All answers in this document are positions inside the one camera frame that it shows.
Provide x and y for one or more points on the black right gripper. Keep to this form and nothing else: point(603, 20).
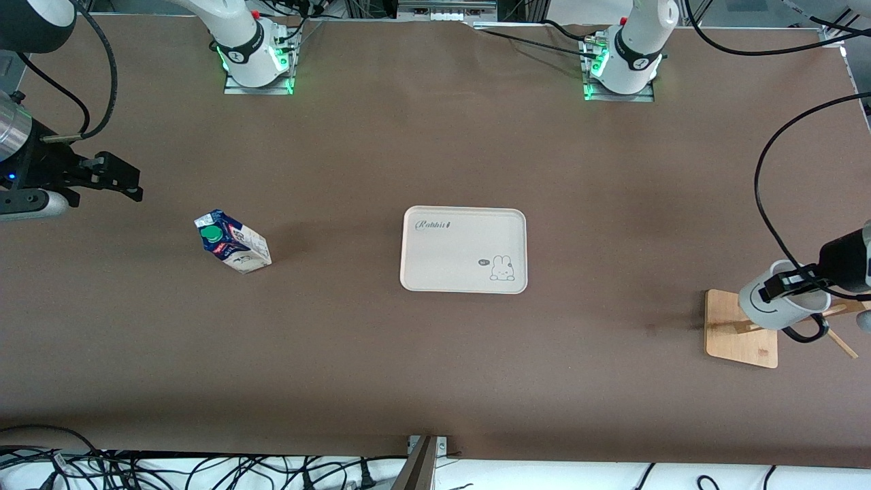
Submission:
point(42, 168)

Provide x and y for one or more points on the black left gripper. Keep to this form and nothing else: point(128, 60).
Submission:
point(842, 258)

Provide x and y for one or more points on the blue white milk carton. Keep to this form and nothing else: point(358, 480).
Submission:
point(245, 252)

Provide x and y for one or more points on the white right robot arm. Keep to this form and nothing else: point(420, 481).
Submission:
point(245, 47)

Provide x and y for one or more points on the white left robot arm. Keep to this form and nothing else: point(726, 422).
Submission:
point(636, 54)

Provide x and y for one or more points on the wooden mug tree rack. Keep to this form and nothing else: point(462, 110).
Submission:
point(738, 340)

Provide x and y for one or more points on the cream rabbit print tray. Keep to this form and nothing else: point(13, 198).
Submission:
point(442, 258)

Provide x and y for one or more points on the silver table corner bracket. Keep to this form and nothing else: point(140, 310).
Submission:
point(831, 35)

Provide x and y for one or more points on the aluminium table post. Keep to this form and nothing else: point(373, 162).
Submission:
point(416, 469)

